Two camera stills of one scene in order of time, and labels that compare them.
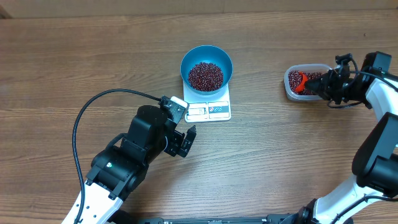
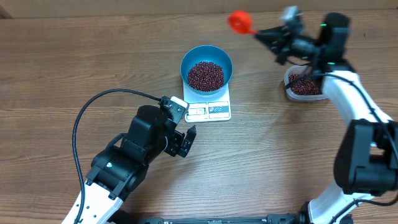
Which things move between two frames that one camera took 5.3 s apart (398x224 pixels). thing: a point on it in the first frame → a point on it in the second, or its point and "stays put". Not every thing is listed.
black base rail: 286,218 stays put
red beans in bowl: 205,76 stays put
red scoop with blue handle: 301,87 → 240,21
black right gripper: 325,91 → 283,39
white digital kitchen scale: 212,107 stays put
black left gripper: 177,139 stays put
